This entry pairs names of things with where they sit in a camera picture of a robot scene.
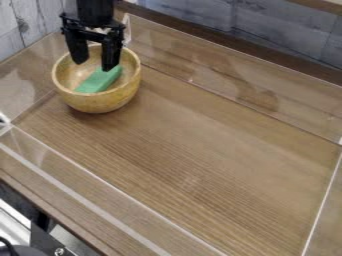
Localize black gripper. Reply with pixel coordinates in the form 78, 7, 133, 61
60, 0, 125, 72

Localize black cable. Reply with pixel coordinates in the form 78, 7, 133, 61
0, 235, 18, 256

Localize wooden bowl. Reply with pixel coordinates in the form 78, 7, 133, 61
50, 44, 141, 113

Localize black metal bracket with screw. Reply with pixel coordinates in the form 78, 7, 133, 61
29, 223, 82, 256

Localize clear acrylic tray walls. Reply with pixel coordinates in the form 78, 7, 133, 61
0, 18, 342, 256

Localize green rectangular block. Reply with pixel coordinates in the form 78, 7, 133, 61
74, 65, 122, 93

